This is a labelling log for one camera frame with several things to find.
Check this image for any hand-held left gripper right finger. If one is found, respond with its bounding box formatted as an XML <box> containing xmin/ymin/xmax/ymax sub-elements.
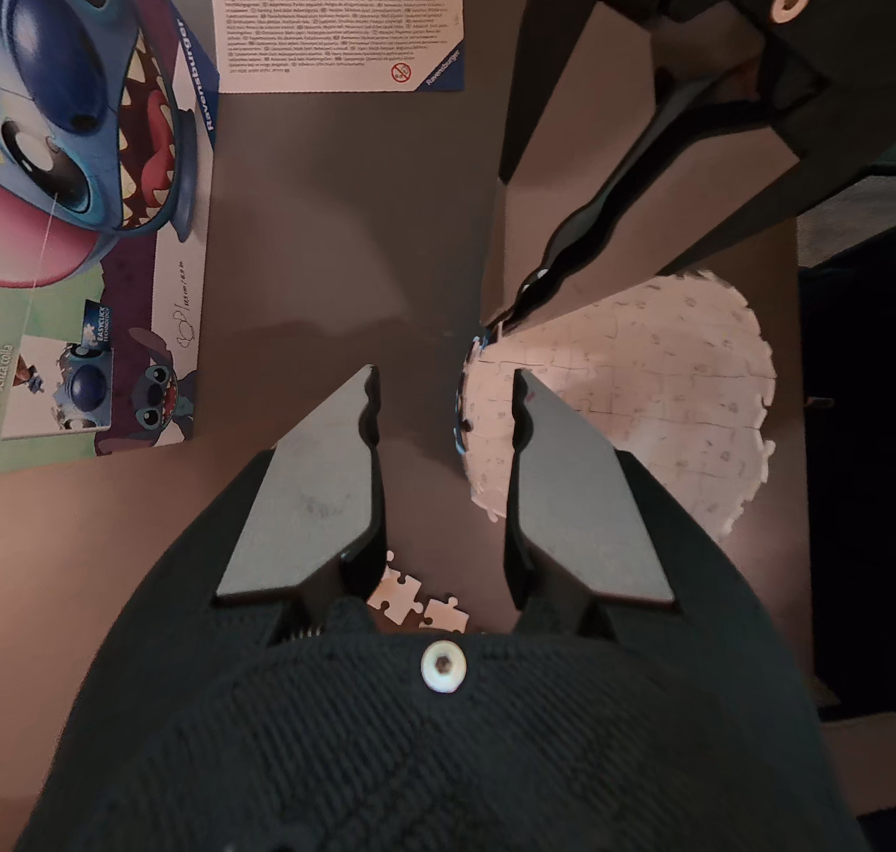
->
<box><xmin>504</xmin><ymin>369</ymin><xmax>677</xmax><ymax>630</ymax></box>

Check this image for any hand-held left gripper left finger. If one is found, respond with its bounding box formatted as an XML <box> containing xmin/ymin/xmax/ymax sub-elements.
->
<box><xmin>213</xmin><ymin>365</ymin><xmax>388</xmax><ymax>601</ymax></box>

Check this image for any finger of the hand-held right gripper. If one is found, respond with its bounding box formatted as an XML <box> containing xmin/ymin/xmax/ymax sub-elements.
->
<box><xmin>503</xmin><ymin>98</ymin><xmax>800</xmax><ymax>331</ymax></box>
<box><xmin>482</xmin><ymin>1</ymin><xmax>716</xmax><ymax>328</ymax></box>

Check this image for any partly built white puzzle ball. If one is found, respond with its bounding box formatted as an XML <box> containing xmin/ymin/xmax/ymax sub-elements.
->
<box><xmin>454</xmin><ymin>269</ymin><xmax>778</xmax><ymax>545</ymax></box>

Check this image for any white loose puzzle piece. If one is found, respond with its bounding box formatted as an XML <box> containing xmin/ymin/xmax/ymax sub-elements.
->
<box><xmin>419</xmin><ymin>594</ymin><xmax>469</xmax><ymax>634</ymax></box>
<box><xmin>365</xmin><ymin>551</ymin><xmax>425</xmax><ymax>618</ymax></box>

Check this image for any cartoon printed puzzle box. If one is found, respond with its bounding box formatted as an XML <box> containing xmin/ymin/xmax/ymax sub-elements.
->
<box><xmin>0</xmin><ymin>0</ymin><xmax>219</xmax><ymax>475</ymax></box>

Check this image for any white printed warning sheet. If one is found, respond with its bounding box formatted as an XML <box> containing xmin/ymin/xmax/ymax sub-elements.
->
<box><xmin>209</xmin><ymin>0</ymin><xmax>467</xmax><ymax>94</ymax></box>

